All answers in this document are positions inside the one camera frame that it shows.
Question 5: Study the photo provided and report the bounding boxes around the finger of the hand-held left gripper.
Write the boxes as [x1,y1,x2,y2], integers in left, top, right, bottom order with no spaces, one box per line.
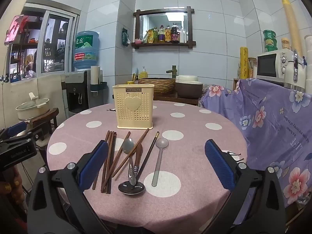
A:
[4,121,29,138]
[25,124,51,142]

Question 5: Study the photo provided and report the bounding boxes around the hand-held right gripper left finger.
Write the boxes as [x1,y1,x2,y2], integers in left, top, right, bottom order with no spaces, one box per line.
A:
[27,140,115,234]

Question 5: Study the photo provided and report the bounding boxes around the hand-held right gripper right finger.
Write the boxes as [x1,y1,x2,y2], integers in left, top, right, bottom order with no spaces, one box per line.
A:
[200,139,292,234]

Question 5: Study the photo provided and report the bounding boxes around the all-metal spoon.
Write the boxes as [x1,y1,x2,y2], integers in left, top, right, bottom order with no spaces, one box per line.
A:
[122,138,139,186]

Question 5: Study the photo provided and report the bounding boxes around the wooden handle metal spoon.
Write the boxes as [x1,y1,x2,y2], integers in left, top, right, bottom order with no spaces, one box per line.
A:
[118,143,145,195]

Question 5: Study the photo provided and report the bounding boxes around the translucent grey plastic spoon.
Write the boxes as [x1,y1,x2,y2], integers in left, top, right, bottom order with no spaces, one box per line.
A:
[151,137,169,188]

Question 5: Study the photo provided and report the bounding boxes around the black chopstick gold tip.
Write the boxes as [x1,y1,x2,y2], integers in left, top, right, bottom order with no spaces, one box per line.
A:
[135,131,160,179]

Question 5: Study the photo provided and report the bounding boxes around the cream plastic utensil holder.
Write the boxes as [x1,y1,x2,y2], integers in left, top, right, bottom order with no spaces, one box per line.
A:
[112,84,155,130]

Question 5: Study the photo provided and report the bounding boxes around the person's left hand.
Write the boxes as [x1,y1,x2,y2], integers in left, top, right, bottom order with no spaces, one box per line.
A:
[0,167,23,201]

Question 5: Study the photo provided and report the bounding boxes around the dark wooden stool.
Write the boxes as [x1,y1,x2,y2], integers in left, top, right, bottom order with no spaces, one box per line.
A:
[29,107,60,137]

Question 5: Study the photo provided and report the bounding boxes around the white pot with lid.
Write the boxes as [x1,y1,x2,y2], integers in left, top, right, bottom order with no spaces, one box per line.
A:
[16,92,50,121]

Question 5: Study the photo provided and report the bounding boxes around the pink polka dot tablecloth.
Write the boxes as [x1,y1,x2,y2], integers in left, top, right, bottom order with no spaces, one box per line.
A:
[46,100,248,234]

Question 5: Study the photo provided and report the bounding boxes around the grey water dispenser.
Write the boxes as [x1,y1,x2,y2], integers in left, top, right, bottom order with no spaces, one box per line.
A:
[64,70,92,117]

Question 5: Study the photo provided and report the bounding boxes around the purple floral cloth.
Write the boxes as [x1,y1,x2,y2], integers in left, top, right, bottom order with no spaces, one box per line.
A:
[201,78,312,225]

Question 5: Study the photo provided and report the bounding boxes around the dark wooden counter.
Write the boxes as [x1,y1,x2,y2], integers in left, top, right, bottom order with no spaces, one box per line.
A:
[153,93,199,106]

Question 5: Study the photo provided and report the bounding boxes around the white cup dispenser tube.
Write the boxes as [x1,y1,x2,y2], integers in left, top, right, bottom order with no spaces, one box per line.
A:
[91,65,101,92]

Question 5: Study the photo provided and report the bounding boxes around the white brown rice cooker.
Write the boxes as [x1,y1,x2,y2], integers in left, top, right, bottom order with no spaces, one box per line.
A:
[175,75,204,100]

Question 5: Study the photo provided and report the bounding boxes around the sliding glass window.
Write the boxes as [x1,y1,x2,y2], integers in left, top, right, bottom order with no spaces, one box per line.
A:
[10,4,81,83]

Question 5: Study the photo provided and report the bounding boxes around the blue water jug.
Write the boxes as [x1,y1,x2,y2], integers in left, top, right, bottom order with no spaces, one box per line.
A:
[73,30,100,71]

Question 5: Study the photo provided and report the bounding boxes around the woven wash basin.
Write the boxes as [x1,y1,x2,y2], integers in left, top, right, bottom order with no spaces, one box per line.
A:
[138,77,176,95]

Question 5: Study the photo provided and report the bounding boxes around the clear jar wooden lid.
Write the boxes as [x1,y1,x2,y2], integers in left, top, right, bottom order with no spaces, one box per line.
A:
[248,57,257,78]

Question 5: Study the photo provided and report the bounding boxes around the yellow wrap roll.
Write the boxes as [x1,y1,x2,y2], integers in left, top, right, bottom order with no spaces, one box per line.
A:
[239,47,249,80]

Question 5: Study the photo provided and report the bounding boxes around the white microwave oven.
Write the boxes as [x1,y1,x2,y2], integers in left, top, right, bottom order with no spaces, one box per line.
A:
[256,49,296,83]

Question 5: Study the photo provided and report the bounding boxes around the green hanging packet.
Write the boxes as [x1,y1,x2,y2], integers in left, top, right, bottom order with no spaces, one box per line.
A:
[122,28,131,47]

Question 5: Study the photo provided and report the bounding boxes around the dark soy sauce bottle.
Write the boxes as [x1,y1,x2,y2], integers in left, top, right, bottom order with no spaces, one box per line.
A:
[171,23,180,43]

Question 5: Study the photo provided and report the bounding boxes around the wooden framed mirror shelf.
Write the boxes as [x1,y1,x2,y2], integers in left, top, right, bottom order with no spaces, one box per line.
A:
[132,7,197,51]

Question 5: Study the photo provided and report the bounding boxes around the tall yellow paper cup stack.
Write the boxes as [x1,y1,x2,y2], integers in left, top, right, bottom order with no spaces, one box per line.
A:
[280,0,304,58]

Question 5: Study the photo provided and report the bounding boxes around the white thermos chrome handle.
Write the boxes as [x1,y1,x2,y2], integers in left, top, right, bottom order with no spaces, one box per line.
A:
[284,50,308,90]

